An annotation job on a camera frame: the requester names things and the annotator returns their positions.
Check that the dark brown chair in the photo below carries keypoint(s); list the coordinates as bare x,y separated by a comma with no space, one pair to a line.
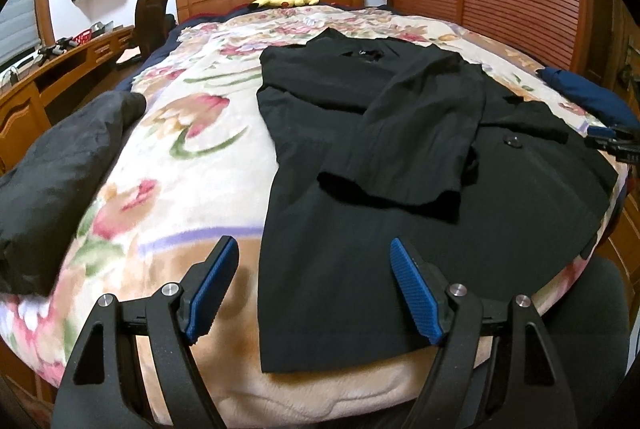
150,24

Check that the navy blue garment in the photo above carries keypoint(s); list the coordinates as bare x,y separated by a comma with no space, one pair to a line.
590,94

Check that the red basket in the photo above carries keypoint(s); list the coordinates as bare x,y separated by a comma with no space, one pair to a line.
84,36

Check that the wooden desk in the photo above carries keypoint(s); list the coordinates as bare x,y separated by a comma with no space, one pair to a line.
20,119

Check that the black puffy jacket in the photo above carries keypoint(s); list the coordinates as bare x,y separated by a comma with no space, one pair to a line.
50,189

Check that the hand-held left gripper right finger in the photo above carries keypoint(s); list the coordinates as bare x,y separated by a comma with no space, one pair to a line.
415,289

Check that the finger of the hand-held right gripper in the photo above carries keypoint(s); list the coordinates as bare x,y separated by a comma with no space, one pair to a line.
600,129
615,149

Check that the window with grey blind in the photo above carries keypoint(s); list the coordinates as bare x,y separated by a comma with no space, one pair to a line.
15,29

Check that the floral blanket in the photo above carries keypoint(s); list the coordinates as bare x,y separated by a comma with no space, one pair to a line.
190,189

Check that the black buttoned coat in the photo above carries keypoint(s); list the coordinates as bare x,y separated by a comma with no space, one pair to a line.
350,259

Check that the dark grey cloth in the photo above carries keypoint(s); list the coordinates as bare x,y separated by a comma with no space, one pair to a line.
600,309

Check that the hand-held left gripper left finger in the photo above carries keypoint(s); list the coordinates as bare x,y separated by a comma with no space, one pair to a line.
212,289

